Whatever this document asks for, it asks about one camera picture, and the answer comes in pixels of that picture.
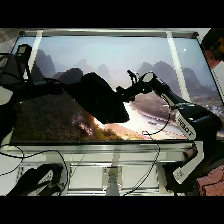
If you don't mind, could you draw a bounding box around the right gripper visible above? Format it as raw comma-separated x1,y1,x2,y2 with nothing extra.
115,82,148,102

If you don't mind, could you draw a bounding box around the black garment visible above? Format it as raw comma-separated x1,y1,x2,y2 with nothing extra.
64,72,131,125

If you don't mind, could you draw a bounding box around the heap of clothes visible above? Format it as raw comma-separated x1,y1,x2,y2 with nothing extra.
201,28,224,70

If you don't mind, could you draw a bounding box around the silver frame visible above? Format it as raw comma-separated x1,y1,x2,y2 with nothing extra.
0,28,202,197

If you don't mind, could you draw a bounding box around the black cable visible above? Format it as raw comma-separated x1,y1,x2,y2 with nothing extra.
122,95,172,197
0,148,70,196

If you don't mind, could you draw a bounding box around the red garment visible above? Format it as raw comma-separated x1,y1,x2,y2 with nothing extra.
195,165,224,197

